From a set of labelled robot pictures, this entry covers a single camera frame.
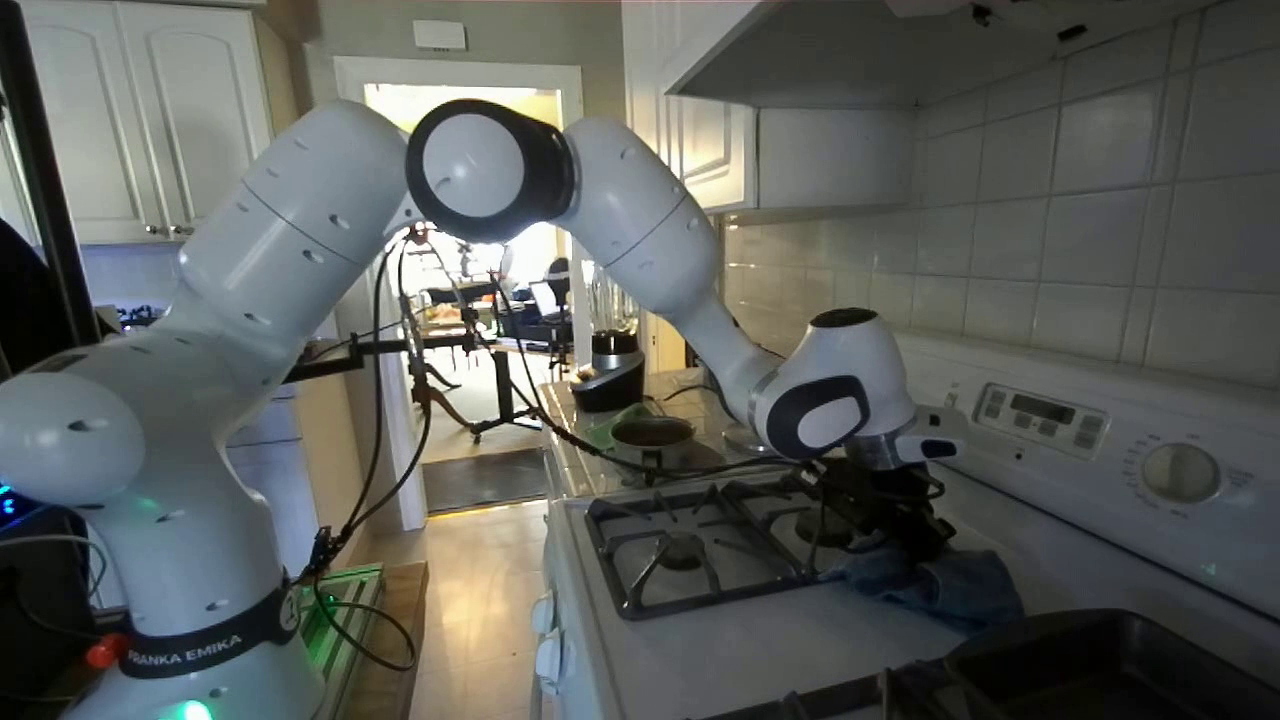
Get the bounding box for glass blender jar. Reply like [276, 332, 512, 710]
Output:
[582, 253, 649, 361]

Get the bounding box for black slanted pole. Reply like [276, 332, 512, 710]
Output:
[0, 0, 76, 350]

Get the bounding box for white gas stove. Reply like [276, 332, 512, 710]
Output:
[536, 325, 1280, 720]

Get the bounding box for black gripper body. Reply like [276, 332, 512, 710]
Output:
[812, 461, 955, 549]

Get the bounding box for white rectangular wall plate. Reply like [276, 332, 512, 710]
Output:
[410, 14, 472, 57]

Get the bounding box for blue cloth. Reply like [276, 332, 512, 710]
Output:
[836, 541, 1028, 636]

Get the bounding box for black burner grate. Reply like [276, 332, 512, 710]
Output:
[582, 475, 961, 629]

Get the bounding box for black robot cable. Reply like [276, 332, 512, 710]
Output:
[310, 224, 806, 671]

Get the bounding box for dark floor mat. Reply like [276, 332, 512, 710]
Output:
[421, 442, 556, 519]

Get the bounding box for black equipment box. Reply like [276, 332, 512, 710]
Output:
[0, 475, 105, 720]

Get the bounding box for stove digital display panel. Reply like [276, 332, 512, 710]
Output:
[968, 381, 1113, 454]

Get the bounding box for brown floor rug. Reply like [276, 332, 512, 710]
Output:
[324, 555, 431, 720]

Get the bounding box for black tripod with boom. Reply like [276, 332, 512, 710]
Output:
[273, 272, 577, 449]

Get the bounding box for metal pot with black handle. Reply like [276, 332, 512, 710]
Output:
[612, 420, 706, 490]

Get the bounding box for tall white cabinet doors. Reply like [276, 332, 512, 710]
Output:
[11, 0, 276, 253]

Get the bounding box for orange round button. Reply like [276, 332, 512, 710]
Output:
[86, 633, 130, 677]

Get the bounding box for white range hood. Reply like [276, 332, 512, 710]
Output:
[662, 0, 1280, 113]

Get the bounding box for white upper cabinet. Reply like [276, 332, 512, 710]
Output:
[616, 0, 925, 216]

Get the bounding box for green lit base plate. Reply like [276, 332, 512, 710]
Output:
[298, 562, 393, 678]

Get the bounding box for round white stove dial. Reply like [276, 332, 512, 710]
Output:
[1131, 436, 1229, 511]

